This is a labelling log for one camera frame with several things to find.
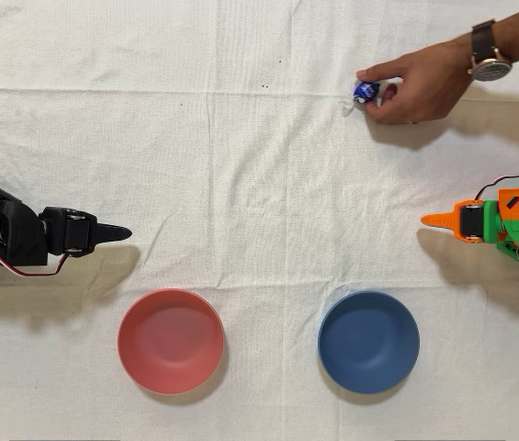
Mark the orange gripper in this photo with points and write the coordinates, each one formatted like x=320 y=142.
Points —
x=469 y=220

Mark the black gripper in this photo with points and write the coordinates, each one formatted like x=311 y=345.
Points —
x=75 y=231

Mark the blue candy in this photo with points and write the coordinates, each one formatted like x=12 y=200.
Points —
x=364 y=90

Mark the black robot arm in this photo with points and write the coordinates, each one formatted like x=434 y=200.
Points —
x=15 y=234

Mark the red bowl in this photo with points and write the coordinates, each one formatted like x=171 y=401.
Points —
x=171 y=341

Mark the blue bowl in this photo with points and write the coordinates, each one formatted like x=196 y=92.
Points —
x=369 y=342

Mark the person's hand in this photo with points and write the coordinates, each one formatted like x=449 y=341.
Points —
x=417 y=85

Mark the white tablecloth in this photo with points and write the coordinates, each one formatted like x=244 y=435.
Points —
x=259 y=161

